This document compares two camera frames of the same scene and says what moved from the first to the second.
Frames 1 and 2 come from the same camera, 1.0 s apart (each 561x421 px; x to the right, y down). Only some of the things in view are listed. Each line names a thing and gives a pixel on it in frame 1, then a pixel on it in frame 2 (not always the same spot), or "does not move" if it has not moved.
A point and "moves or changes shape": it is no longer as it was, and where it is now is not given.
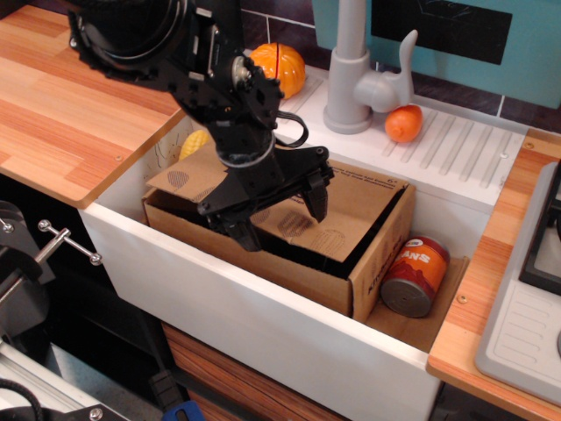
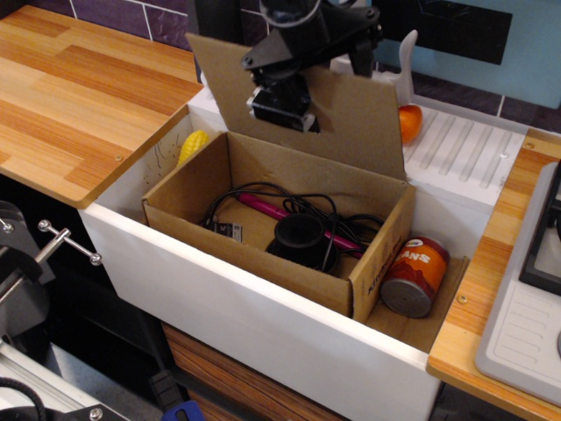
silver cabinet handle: [45, 225] does not move
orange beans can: [415, 275] does not move
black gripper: [252, 187] → [282, 96]
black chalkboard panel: [445, 25] does not move
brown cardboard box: [340, 265] moves or changes shape
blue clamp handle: [190, 408] does not move
